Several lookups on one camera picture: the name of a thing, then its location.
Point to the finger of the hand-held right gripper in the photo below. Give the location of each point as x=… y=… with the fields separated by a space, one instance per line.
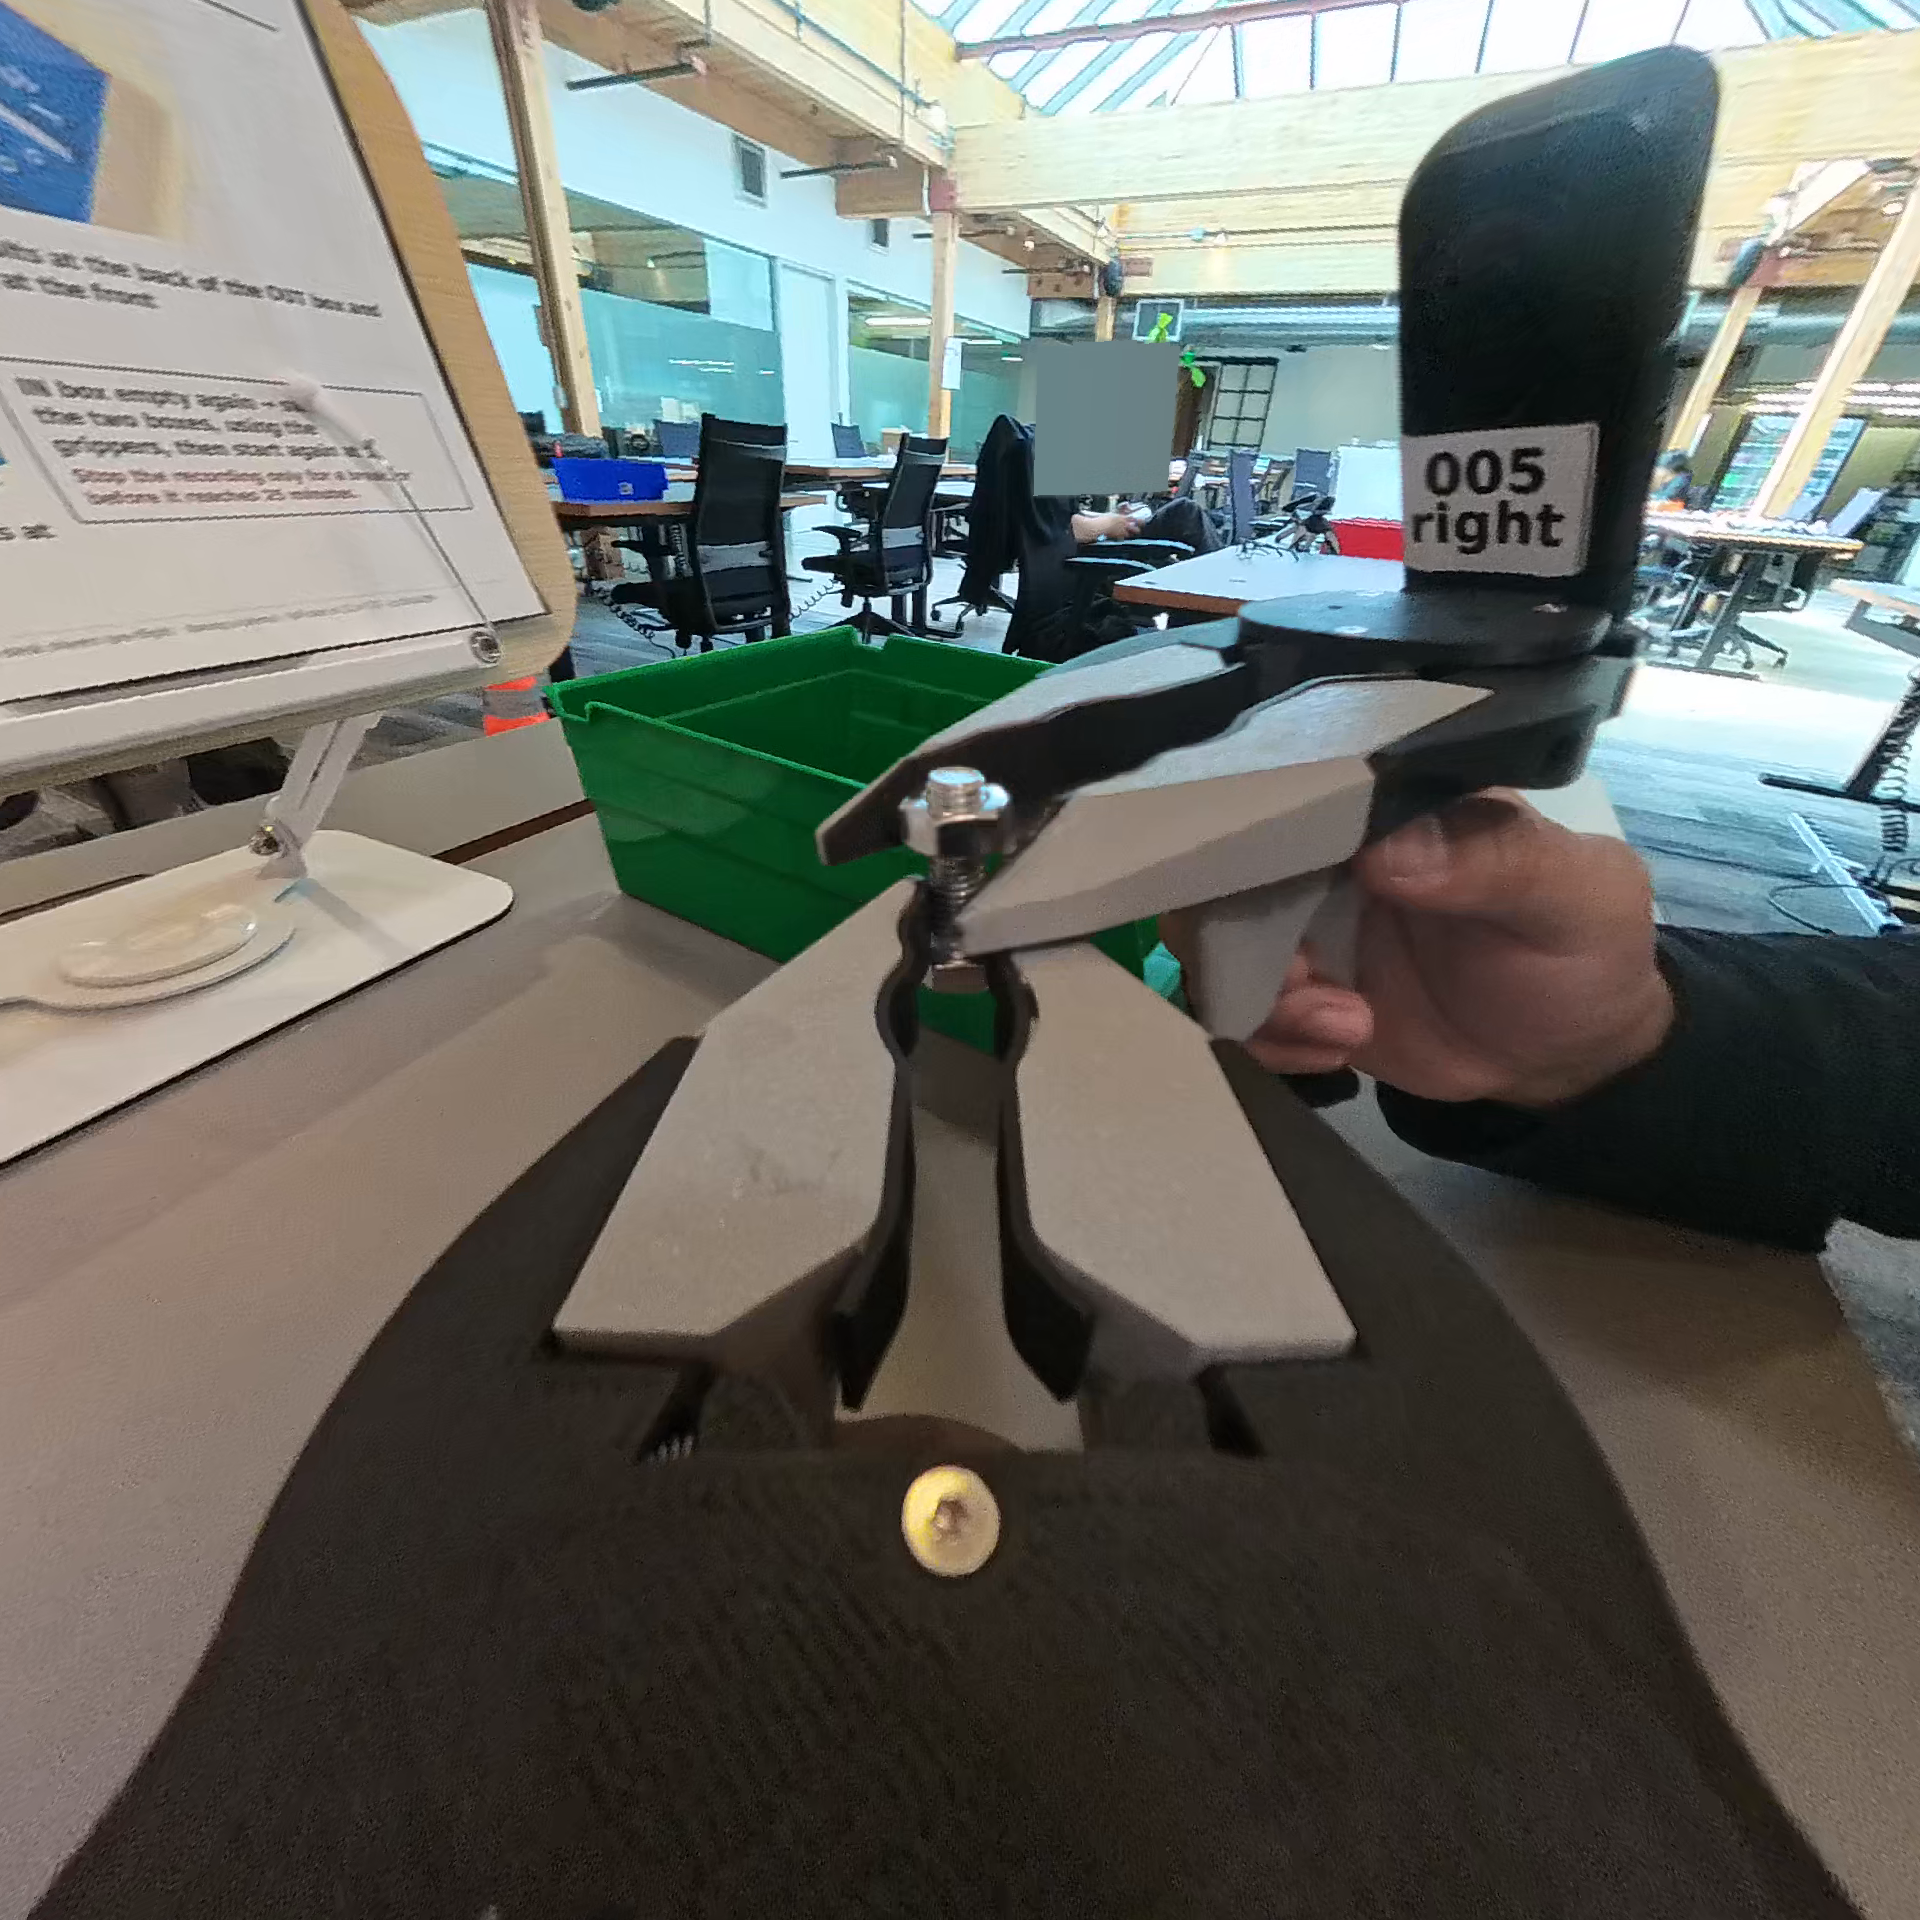
x=1110 y=681
x=1200 y=826

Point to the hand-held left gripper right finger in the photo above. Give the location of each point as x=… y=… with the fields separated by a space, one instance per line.
x=1185 y=1213

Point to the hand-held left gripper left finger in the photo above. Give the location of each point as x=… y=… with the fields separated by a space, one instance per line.
x=734 y=1184

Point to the steel hex nut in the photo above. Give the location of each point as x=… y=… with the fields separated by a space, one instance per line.
x=922 y=818

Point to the steel hex bolt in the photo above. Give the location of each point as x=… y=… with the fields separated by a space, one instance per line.
x=949 y=900

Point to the green plastic bin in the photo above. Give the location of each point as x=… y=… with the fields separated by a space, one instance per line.
x=705 y=809

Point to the person's right forearm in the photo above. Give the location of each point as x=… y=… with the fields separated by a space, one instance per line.
x=1769 y=1080

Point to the person's right hand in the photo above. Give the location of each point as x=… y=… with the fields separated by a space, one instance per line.
x=1515 y=961

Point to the black office chair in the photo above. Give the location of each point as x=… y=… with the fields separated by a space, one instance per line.
x=901 y=524
x=734 y=524

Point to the small red bin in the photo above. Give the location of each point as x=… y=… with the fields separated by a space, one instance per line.
x=1367 y=537

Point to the orange traffic cone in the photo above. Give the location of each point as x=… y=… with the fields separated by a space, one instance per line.
x=513 y=705

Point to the small blue bin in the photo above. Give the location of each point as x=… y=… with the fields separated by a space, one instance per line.
x=609 y=480

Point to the printed instruction sheet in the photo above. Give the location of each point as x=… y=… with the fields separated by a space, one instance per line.
x=224 y=569

